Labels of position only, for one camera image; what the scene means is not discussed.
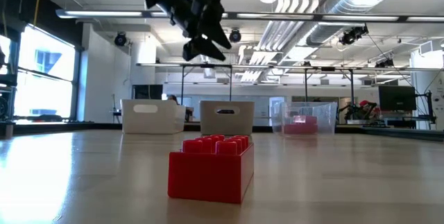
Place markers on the black aluminium table frame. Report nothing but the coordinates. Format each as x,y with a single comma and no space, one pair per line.
69,128

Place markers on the black computer monitor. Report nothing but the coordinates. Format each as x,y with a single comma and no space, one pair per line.
397,98

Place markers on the clear plastic bin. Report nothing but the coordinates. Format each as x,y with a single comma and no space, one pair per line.
326,120

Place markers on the white plastic bin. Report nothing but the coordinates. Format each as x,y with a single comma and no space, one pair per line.
135,123

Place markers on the large bright window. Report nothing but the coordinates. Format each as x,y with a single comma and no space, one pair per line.
45,95

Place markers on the long ceiling tube light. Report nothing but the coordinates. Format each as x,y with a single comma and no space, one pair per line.
364,18
104,13

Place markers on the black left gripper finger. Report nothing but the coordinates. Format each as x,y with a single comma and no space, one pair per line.
216,31
204,50

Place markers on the black background robot arm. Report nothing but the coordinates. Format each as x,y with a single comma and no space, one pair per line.
368,107

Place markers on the black metal gantry frame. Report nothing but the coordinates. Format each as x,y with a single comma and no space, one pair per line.
351,85
182,82

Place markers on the dark background screen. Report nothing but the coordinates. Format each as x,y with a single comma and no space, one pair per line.
147,92

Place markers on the black ceiling-mounted camera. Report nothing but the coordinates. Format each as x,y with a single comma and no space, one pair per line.
352,36

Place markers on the black round ceiling lamp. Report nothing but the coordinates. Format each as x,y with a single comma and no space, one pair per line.
234,35
120,39

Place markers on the grey plastic bin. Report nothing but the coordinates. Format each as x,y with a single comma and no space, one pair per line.
208,123

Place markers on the person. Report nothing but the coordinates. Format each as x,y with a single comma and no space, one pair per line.
172,98

